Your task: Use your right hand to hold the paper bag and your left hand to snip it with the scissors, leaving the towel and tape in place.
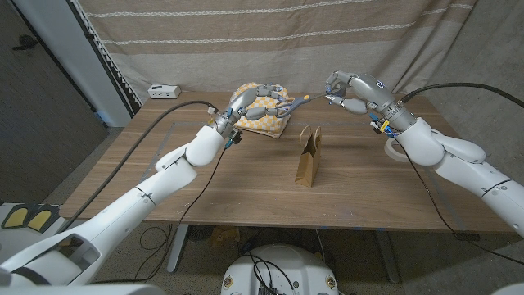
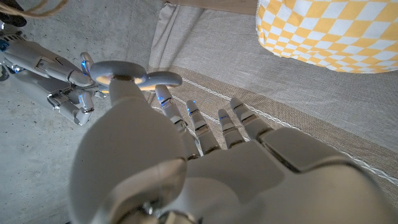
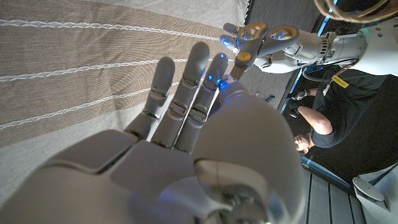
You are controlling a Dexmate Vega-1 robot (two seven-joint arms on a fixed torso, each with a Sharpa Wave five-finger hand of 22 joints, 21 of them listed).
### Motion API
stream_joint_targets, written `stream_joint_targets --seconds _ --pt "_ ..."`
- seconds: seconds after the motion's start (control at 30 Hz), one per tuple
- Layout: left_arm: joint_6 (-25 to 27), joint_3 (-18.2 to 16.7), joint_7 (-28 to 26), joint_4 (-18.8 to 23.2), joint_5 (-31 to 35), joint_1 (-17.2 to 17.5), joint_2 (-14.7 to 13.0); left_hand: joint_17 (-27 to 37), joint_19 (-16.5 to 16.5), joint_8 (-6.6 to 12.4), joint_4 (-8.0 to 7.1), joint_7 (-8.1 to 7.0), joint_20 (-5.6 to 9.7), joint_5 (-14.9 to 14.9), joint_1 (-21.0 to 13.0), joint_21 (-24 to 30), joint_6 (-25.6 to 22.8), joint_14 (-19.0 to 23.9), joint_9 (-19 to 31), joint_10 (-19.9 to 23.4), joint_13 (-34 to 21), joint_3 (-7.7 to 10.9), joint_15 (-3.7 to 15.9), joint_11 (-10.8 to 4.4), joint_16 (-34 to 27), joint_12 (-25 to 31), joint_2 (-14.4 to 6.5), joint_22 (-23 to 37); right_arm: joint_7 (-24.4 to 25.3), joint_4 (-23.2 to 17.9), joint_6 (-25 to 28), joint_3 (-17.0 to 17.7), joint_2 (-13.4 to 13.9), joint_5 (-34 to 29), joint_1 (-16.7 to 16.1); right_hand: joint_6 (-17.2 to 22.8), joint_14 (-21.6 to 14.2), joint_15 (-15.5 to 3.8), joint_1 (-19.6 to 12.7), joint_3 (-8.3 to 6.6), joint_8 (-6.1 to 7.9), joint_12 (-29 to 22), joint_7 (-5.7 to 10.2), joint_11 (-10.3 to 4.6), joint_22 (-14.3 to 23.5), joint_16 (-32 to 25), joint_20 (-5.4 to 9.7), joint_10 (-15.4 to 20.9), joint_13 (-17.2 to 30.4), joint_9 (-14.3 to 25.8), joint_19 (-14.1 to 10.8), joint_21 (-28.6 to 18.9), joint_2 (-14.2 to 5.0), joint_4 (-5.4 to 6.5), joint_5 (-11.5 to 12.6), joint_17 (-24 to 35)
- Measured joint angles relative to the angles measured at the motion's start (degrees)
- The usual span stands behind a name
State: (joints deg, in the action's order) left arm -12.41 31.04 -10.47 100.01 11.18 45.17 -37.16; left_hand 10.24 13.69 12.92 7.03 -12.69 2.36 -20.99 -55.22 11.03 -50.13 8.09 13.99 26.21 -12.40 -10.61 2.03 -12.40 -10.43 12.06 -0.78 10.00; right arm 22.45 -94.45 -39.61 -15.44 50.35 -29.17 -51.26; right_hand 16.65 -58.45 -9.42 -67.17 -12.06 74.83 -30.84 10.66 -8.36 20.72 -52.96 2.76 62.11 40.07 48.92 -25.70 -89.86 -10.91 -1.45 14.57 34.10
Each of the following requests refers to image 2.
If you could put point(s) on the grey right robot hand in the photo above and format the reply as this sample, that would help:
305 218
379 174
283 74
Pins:
46 71

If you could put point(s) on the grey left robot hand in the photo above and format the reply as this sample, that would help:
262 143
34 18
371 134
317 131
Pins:
248 180

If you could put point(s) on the beige striped curtain backdrop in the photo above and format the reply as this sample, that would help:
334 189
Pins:
233 53

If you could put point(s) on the yellow white checkered towel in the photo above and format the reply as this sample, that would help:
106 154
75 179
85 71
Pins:
329 31

